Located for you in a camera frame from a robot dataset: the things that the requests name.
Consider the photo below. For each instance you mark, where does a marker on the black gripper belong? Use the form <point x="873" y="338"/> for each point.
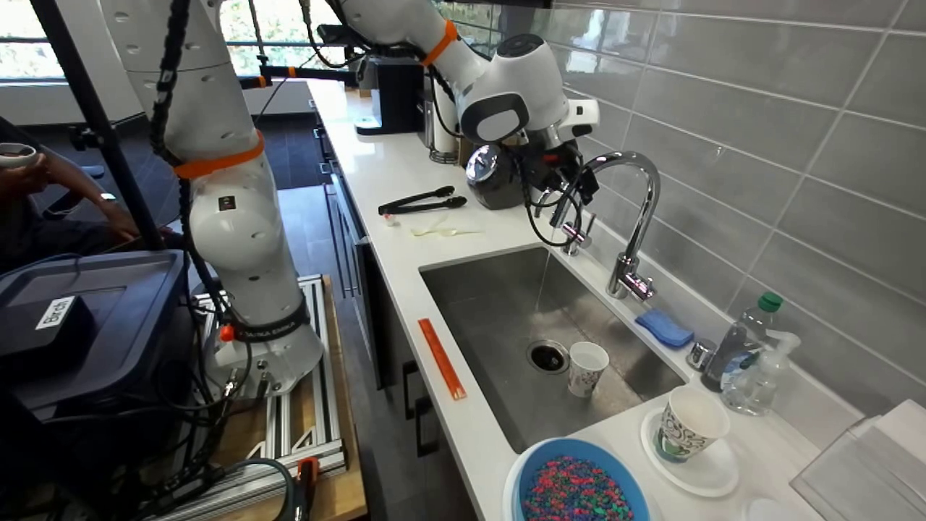
<point x="560" y="169"/>

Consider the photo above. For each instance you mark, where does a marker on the chrome tap faucet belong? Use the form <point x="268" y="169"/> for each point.
<point x="627" y="276"/>

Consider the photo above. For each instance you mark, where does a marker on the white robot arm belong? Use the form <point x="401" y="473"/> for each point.
<point x="180" y="69"/>

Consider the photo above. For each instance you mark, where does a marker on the person forearm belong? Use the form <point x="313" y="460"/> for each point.
<point x="49" y="169"/>

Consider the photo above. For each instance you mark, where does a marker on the small chrome side tap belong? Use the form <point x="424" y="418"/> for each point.
<point x="577" y="235"/>

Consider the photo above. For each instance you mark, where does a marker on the dark round kettle pot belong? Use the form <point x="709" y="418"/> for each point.
<point x="496" y="176"/>

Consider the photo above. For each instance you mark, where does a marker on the stainless steel sink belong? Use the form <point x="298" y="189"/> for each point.
<point x="517" y="316"/>

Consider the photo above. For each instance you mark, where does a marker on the black kitchen tongs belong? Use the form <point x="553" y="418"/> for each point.
<point x="437" y="196"/>

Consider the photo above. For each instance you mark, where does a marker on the blue sponge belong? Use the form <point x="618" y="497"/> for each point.
<point x="667" y="331"/>

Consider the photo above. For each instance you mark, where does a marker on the white paper cup in sink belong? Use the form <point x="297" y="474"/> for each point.
<point x="588" y="363"/>

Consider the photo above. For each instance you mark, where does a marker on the orange strip on counter edge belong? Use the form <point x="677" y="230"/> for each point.
<point x="441" y="358"/>

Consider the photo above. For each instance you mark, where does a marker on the black coffee machine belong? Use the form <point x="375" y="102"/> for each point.
<point x="394" y="96"/>

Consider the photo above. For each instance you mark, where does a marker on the clear plastic water bottle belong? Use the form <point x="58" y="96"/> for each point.
<point x="744" y="332"/>

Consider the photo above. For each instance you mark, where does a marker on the patterned paper cup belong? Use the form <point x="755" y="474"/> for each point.
<point x="689" y="424"/>

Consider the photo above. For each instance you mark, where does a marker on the blue bowl with beads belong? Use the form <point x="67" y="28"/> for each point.
<point x="566" y="477"/>

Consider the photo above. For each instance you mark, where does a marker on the white saucer plate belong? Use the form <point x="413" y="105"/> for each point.
<point x="706" y="474"/>

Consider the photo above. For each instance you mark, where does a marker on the dark plastic storage bin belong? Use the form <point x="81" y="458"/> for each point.
<point x="96" y="332"/>

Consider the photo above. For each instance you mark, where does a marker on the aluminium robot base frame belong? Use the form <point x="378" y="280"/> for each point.
<point x="291" y="419"/>

